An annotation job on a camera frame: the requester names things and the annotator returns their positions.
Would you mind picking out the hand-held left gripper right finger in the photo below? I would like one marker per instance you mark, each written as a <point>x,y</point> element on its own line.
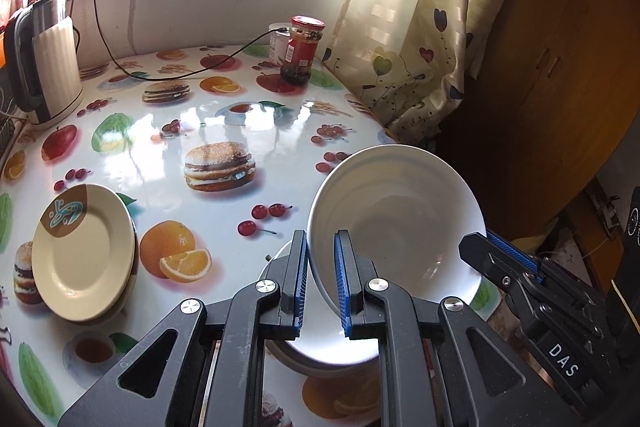
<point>342,287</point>

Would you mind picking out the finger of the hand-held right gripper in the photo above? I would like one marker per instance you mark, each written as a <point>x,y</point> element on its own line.
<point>515,254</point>
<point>487,257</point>

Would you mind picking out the brown wooden cabinet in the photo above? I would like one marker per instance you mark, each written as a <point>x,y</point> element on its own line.
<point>560,57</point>

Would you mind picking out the beige plate with brown patch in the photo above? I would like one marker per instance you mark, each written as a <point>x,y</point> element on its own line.
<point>125,294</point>
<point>85,257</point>

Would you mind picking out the stainless electric kettle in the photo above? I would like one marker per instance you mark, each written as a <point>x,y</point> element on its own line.
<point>55,57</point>

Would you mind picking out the cream heart print curtain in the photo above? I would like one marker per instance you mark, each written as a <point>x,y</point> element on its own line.
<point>425,7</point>

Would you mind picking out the glass jar with red label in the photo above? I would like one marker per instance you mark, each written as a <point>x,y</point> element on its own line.
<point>300,52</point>

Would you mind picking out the plain white bowl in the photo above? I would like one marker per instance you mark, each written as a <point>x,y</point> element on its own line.
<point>400,217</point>

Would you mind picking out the food print tablecloth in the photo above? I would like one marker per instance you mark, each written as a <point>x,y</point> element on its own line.
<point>280,132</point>

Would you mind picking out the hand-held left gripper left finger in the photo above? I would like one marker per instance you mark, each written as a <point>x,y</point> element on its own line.
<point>300,287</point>

